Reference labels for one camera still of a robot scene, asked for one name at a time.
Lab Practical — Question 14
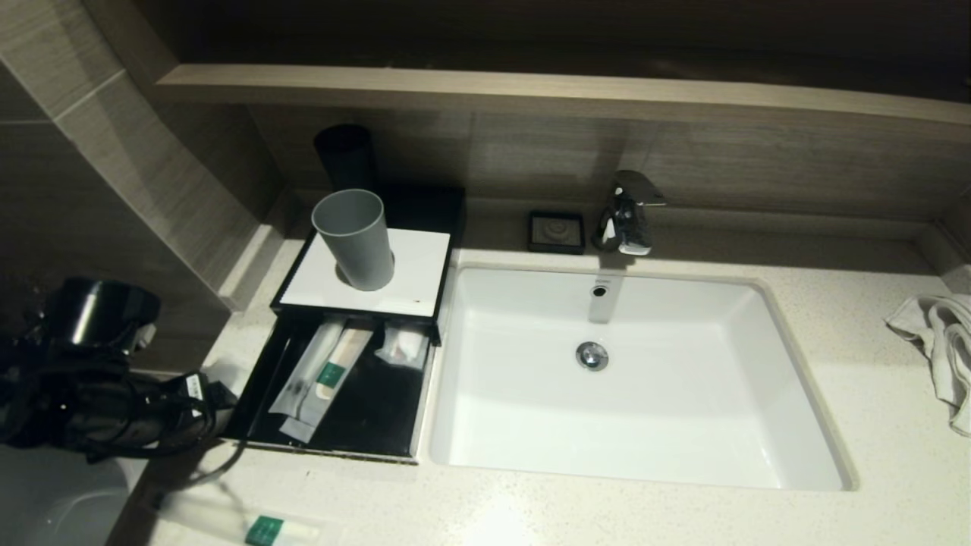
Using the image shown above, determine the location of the long packet with green label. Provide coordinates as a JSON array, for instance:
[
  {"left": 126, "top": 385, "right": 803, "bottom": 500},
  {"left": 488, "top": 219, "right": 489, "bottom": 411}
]
[
  {"left": 269, "top": 315, "right": 352, "bottom": 419},
  {"left": 156, "top": 491, "right": 324, "bottom": 546}
]

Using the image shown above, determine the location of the black sliding drawer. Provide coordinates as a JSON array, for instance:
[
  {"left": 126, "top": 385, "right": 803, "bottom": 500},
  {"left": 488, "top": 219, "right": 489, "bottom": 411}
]
[{"left": 220, "top": 313, "right": 438, "bottom": 464}]

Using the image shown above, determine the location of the small white pouch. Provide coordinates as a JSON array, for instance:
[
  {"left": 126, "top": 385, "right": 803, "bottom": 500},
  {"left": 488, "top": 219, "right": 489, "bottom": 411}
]
[{"left": 376, "top": 321, "right": 430, "bottom": 371}]

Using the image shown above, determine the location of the clear packet with green label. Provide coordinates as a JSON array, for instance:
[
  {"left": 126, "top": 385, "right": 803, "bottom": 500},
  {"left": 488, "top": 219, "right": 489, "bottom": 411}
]
[{"left": 279, "top": 327, "right": 375, "bottom": 445}]

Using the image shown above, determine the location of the grey toilet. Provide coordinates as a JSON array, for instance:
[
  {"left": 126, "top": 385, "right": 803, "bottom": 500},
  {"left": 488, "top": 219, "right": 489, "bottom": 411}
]
[{"left": 0, "top": 447, "right": 145, "bottom": 546}]

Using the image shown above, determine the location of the grey plastic cup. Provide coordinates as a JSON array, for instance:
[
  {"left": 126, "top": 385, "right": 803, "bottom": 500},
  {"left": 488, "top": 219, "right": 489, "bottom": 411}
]
[{"left": 312, "top": 190, "right": 395, "bottom": 293}]

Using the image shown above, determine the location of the white rectangular mat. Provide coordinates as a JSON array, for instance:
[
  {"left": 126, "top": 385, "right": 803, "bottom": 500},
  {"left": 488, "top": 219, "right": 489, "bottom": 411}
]
[{"left": 279, "top": 227, "right": 452, "bottom": 319}]

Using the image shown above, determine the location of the black plastic cup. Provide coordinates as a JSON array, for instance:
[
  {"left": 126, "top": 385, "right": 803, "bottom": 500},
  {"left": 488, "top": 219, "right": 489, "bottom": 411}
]
[{"left": 314, "top": 125, "right": 380, "bottom": 194}]

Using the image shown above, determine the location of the black square soap dish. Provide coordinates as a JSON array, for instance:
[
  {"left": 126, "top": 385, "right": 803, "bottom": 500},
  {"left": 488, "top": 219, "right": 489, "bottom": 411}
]
[{"left": 528, "top": 212, "right": 586, "bottom": 256}]

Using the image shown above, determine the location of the white rectangular sink basin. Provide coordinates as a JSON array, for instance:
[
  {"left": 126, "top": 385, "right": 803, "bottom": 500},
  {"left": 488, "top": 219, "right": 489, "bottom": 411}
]
[{"left": 429, "top": 263, "right": 858, "bottom": 491}]

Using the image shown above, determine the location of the chrome faucet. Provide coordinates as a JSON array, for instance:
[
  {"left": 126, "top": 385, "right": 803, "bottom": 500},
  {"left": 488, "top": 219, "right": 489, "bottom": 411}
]
[{"left": 593, "top": 171, "right": 667, "bottom": 257}]

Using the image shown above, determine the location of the white crumpled towel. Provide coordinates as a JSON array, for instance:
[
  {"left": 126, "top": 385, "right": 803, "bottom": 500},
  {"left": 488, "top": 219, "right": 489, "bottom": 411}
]
[{"left": 884, "top": 294, "right": 971, "bottom": 438}]

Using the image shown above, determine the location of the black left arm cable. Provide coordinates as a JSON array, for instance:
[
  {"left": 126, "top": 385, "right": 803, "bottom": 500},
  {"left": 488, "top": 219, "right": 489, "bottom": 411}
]
[{"left": 83, "top": 413, "right": 221, "bottom": 462}]

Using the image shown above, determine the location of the light wooden wall shelf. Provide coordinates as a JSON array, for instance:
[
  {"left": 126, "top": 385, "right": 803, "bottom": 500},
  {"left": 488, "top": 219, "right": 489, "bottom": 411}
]
[{"left": 158, "top": 65, "right": 971, "bottom": 131}]

